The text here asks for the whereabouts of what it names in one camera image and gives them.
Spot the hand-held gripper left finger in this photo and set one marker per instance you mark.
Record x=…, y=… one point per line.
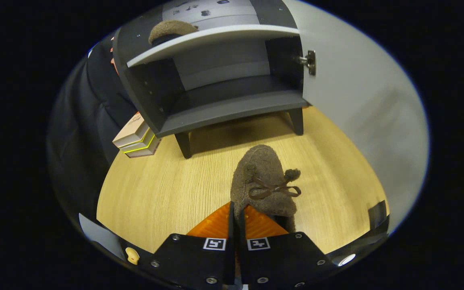
x=230, y=257

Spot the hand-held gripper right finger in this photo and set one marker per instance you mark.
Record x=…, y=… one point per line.
x=242, y=262

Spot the brown fuzzy shoe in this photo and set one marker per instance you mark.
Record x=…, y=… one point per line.
x=260, y=169
x=171, y=29

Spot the dark grey shoe cabinet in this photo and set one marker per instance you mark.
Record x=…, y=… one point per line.
x=232, y=108

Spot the beige shoe cabinet door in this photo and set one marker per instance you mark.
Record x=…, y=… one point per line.
x=357, y=100

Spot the metal door hinge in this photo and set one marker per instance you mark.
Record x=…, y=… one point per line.
x=311, y=62

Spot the white cabinet shelf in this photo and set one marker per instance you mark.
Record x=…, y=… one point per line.
x=216, y=36

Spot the grey edged book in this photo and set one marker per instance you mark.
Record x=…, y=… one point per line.
x=147, y=152

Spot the yellow edged book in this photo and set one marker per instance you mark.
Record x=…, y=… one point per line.
x=141, y=146

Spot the black backdrop cloth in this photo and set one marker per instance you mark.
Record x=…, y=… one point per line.
x=83, y=121

